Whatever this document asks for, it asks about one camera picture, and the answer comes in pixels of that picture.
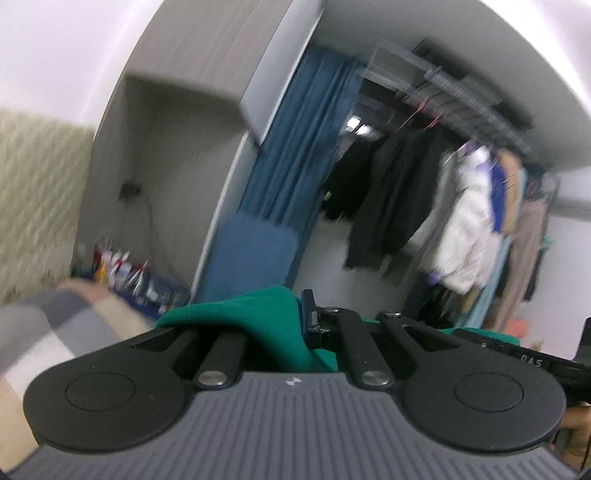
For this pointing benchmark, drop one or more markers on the blue basket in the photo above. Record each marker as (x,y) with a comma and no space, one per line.
(152,304)

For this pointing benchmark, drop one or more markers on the white puffer jacket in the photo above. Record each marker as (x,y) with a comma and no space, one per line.
(468,221)

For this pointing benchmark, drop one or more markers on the black wall plug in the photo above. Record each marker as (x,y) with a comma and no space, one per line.
(130,190)

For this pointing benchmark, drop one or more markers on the blue hanging jacket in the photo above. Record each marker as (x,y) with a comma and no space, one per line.
(497,198)

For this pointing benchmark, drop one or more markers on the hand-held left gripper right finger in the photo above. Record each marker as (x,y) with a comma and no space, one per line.
(314,323)

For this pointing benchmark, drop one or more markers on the grey wardrobe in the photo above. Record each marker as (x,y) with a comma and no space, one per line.
(184,115)

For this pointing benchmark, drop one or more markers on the beige quilted headboard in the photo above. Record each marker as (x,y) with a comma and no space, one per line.
(41,194)

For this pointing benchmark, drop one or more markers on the group of small bottles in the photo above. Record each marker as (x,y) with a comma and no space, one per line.
(124,272)

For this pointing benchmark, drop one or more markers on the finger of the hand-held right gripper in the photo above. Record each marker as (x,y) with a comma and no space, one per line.
(489,344)

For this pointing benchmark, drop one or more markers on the tan hanging coat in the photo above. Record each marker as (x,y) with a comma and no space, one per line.
(510,189)

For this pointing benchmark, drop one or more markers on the blue covered chair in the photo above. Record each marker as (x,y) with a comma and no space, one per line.
(251,256)

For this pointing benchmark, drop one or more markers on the dark hanging garment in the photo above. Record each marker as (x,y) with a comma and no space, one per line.
(344,184)

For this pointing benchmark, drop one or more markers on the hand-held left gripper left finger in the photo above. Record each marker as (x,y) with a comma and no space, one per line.
(221,351)

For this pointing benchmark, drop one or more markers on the pink hanging pants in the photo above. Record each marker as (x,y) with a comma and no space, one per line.
(528,249)

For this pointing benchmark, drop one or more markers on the green sweater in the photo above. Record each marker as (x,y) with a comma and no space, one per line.
(272,323)

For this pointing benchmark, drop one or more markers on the black hanging coat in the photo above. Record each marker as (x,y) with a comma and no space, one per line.
(392,198)

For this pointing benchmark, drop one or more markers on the metal clothes rack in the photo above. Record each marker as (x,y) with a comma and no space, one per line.
(461,99)

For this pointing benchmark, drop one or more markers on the person's right hand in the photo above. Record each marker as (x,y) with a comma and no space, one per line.
(579,434)

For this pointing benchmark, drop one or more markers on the blue curtain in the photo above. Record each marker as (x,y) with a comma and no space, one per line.
(304,138)

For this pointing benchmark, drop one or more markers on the patchwork blanket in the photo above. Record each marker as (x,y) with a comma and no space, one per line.
(55,323)

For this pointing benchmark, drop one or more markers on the pink box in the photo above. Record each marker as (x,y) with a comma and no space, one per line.
(519,328)

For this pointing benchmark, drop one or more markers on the light blue hanging dress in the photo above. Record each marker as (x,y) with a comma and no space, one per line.
(489,295)

